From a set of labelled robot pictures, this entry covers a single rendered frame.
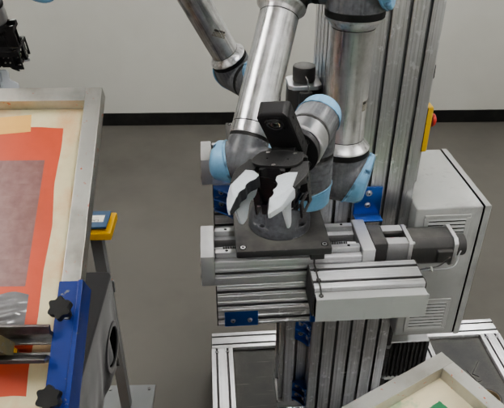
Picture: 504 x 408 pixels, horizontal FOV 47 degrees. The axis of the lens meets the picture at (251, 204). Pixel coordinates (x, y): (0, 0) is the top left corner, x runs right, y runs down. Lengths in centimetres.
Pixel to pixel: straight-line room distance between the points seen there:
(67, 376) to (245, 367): 141
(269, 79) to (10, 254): 66
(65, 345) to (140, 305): 195
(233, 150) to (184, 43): 376
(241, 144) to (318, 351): 104
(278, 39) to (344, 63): 15
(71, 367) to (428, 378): 81
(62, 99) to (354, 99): 68
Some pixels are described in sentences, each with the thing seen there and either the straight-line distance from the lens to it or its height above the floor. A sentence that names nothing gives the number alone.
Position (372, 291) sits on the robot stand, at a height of 117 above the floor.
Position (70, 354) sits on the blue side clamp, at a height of 124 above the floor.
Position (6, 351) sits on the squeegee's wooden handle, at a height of 125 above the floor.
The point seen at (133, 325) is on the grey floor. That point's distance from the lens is 300.
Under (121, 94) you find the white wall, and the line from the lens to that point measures 497.
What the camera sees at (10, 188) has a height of 140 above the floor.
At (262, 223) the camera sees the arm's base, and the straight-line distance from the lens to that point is 137.
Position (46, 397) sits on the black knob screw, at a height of 124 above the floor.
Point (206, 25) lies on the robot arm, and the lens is 175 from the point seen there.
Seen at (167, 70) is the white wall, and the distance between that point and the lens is 483.
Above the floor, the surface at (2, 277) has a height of 129.
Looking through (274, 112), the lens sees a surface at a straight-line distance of 77.
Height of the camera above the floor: 206
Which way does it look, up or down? 32 degrees down
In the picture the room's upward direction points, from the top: straight up
